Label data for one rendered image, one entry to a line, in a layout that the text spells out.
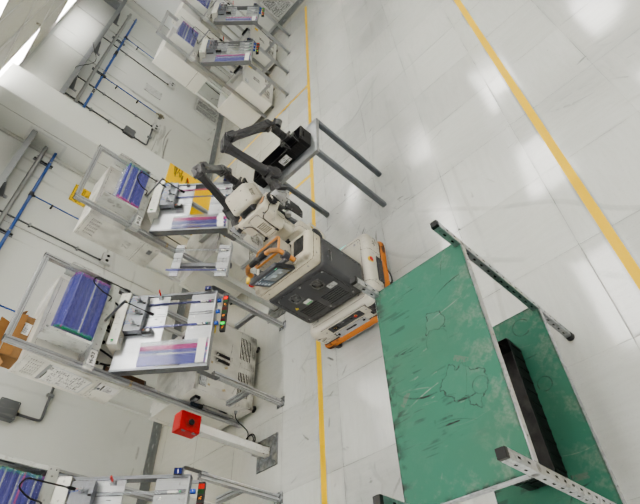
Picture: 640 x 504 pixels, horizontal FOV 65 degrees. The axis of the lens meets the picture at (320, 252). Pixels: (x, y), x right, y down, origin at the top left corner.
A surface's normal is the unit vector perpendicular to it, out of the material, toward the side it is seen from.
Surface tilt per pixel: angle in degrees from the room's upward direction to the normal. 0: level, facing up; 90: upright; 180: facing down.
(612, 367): 0
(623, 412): 0
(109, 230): 90
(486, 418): 0
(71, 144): 90
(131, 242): 90
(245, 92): 90
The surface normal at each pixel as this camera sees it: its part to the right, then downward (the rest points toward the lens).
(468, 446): -0.72, -0.47
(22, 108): 0.04, 0.70
